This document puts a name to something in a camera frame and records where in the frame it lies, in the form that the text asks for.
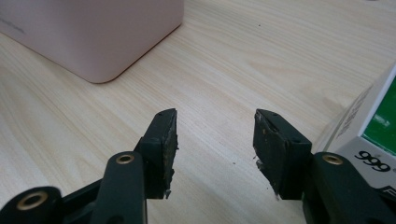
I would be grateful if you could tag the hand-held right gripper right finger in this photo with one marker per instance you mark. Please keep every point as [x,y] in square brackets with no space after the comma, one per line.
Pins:
[280,155]

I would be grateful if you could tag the pink storage box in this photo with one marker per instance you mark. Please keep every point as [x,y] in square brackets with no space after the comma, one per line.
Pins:
[93,34]

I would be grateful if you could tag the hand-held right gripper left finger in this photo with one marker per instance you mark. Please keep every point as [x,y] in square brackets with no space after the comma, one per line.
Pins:
[158,155]

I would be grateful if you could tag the green and white medicine box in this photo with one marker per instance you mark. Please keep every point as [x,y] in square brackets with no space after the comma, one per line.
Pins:
[358,130]

